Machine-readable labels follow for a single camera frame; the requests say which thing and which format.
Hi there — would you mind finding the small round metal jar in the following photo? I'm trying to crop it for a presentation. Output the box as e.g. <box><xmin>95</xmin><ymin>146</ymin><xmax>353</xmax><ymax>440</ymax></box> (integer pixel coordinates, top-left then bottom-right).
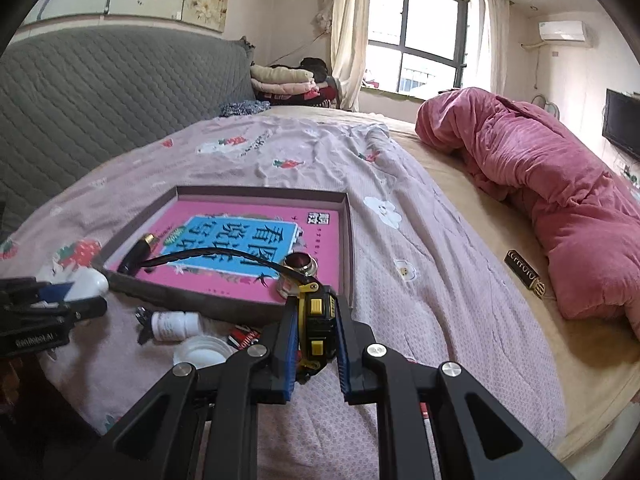
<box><xmin>274</xmin><ymin>252</ymin><xmax>321</xmax><ymax>301</ymax></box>

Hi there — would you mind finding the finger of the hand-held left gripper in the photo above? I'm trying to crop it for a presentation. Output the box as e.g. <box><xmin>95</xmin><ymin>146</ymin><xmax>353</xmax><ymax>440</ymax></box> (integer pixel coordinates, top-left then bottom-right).
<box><xmin>0</xmin><ymin>275</ymin><xmax>77</xmax><ymax>307</ymax></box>
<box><xmin>0</xmin><ymin>295</ymin><xmax>109</xmax><ymax>323</ymax></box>

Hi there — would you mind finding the beige bed sheet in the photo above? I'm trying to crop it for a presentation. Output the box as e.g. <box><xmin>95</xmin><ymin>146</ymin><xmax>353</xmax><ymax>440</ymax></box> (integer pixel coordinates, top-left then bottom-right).
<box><xmin>270</xmin><ymin>102</ymin><xmax>640</xmax><ymax>461</ymax></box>

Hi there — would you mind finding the dark red clothes pile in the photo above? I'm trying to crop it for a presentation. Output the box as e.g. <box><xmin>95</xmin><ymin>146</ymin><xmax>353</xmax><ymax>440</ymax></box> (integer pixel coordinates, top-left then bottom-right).
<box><xmin>305</xmin><ymin>77</ymin><xmax>346</xmax><ymax>108</ymax></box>

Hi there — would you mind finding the grey quilted headboard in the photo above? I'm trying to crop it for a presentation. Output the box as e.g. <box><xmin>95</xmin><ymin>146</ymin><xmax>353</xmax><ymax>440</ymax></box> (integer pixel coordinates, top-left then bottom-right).
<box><xmin>0</xmin><ymin>25</ymin><xmax>258</xmax><ymax>241</ymax></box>

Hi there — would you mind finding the dark framed window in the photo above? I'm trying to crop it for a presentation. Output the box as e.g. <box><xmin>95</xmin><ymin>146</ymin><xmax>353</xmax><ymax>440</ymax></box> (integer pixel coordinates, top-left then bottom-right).
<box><xmin>367</xmin><ymin>0</ymin><xmax>473</xmax><ymax>96</ymax></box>

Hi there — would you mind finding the yellow black tape measure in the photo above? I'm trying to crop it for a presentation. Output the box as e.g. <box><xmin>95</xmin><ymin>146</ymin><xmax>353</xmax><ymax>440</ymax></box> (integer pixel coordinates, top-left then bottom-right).
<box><xmin>142</xmin><ymin>251</ymin><xmax>341</xmax><ymax>383</ymax></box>

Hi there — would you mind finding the pink strawberry printed blanket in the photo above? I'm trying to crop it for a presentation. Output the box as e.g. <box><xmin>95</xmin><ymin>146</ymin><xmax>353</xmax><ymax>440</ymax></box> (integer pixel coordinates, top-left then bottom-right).
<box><xmin>0</xmin><ymin>112</ymin><xmax>568</xmax><ymax>456</ymax></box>

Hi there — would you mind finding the pink and blue book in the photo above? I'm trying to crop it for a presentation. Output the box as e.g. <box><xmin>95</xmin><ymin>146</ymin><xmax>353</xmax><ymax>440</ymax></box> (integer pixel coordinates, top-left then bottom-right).
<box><xmin>107</xmin><ymin>199</ymin><xmax>346</xmax><ymax>308</ymax></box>

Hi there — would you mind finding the small white pill bottle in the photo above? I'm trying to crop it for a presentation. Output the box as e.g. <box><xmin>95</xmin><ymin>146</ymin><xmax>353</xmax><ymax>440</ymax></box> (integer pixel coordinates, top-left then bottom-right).
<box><xmin>150</xmin><ymin>311</ymin><xmax>206</xmax><ymax>342</ymax></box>

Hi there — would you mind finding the small black clip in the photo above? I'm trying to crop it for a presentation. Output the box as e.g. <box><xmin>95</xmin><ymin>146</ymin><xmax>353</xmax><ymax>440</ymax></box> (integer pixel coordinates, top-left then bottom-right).
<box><xmin>135</xmin><ymin>307</ymin><xmax>156</xmax><ymax>346</ymax></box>

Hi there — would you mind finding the white air conditioner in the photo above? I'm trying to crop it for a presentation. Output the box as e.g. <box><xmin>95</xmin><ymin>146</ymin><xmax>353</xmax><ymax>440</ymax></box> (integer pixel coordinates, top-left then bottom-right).
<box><xmin>537</xmin><ymin>20</ymin><xmax>587</xmax><ymax>46</ymax></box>

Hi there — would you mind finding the black cloth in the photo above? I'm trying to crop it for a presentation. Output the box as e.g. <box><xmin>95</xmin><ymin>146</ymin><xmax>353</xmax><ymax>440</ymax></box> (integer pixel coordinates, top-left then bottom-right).
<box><xmin>299</xmin><ymin>57</ymin><xmax>331</xmax><ymax>81</ymax></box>

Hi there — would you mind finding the cream folded cloth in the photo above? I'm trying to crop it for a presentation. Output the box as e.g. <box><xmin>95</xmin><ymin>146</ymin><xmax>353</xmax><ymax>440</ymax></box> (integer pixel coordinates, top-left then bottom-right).
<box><xmin>250</xmin><ymin>64</ymin><xmax>316</xmax><ymax>86</ymax></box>

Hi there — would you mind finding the black and gold lipstick tube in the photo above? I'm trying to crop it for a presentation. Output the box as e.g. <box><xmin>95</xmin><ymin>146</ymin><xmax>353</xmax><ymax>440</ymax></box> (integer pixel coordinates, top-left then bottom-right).
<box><xmin>117</xmin><ymin>231</ymin><xmax>160</xmax><ymax>275</ymax></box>

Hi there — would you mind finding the cream curtain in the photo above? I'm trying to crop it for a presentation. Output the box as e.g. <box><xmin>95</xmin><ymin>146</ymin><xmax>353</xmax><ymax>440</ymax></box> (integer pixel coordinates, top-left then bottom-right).
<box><xmin>327</xmin><ymin>0</ymin><xmax>376</xmax><ymax>111</ymax></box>
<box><xmin>470</xmin><ymin>0</ymin><xmax>511</xmax><ymax>96</ymax></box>

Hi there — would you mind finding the black wall television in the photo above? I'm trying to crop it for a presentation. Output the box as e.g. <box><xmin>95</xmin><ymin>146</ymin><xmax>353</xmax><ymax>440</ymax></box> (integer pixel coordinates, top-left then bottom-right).
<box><xmin>601</xmin><ymin>88</ymin><xmax>640</xmax><ymax>161</ymax></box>

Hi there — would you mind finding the metal wire rack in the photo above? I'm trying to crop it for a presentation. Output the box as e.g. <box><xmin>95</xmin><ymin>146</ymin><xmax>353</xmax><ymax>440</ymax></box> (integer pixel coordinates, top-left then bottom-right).
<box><xmin>530</xmin><ymin>94</ymin><xmax>561</xmax><ymax>118</ymax></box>

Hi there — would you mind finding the white plastic cap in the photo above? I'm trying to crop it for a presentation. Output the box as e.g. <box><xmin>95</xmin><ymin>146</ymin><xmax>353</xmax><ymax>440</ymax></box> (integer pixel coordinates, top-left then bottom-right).
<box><xmin>172</xmin><ymin>336</ymin><xmax>238</xmax><ymax>368</ymax></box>

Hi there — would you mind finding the black gold case on bed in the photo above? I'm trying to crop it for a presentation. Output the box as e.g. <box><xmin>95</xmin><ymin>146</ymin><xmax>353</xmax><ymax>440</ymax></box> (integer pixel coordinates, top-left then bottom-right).
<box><xmin>504</xmin><ymin>249</ymin><xmax>546</xmax><ymax>298</ymax></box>

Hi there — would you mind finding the red lighter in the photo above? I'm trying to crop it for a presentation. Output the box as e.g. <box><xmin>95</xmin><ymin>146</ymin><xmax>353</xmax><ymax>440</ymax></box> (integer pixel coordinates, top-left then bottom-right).
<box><xmin>227</xmin><ymin>324</ymin><xmax>263</xmax><ymax>351</ymax></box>

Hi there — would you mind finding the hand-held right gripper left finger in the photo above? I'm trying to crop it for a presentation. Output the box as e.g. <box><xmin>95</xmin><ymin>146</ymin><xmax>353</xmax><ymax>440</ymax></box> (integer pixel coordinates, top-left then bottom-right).
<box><xmin>100</xmin><ymin>299</ymin><xmax>302</xmax><ymax>480</ymax></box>

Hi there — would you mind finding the white earbuds case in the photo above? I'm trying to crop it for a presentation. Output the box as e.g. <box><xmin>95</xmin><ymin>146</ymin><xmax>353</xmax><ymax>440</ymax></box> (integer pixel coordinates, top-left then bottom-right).
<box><xmin>65</xmin><ymin>267</ymin><xmax>110</xmax><ymax>301</ymax></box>

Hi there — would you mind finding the blue patterned cloth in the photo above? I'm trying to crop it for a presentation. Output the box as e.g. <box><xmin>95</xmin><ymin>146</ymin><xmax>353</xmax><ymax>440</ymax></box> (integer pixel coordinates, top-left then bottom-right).
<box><xmin>220</xmin><ymin>100</ymin><xmax>271</xmax><ymax>117</ymax></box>

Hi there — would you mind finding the shallow grey cardboard box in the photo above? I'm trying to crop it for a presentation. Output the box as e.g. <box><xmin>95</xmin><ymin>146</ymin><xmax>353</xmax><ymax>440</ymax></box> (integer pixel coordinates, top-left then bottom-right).
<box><xmin>97</xmin><ymin>185</ymin><xmax>357</xmax><ymax>323</ymax></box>

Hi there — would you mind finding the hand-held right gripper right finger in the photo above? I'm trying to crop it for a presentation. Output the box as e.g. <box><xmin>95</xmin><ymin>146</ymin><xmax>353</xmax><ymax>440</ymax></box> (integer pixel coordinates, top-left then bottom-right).
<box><xmin>329</xmin><ymin>296</ymin><xmax>576</xmax><ymax>480</ymax></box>

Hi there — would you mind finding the pink quilt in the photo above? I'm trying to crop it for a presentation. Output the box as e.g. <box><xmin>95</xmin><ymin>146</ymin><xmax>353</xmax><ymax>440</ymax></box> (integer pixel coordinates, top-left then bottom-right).
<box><xmin>416</xmin><ymin>87</ymin><xmax>640</xmax><ymax>341</ymax></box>

